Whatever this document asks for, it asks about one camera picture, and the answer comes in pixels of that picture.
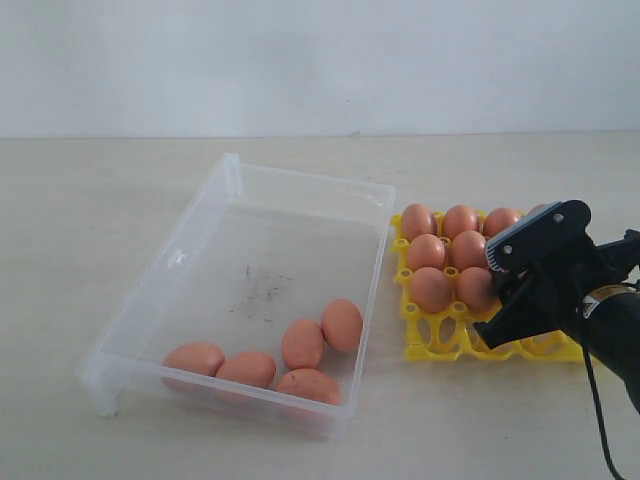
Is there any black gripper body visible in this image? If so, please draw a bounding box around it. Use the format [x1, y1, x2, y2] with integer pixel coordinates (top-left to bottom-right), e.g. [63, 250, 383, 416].
[494, 229, 639, 340]

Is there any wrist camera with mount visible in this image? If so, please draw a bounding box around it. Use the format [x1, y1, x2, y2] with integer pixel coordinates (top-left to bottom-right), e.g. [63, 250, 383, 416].
[485, 199, 592, 272]

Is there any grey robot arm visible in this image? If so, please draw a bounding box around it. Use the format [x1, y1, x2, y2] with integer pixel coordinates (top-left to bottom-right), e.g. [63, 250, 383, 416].
[474, 229, 639, 405]

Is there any yellow plastic egg tray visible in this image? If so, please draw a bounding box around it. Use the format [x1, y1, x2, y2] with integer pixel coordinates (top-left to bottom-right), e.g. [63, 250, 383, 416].
[390, 213, 583, 363]

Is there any clear plastic bin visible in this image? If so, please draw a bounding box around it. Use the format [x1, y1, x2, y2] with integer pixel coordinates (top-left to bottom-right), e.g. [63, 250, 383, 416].
[79, 153, 395, 437]

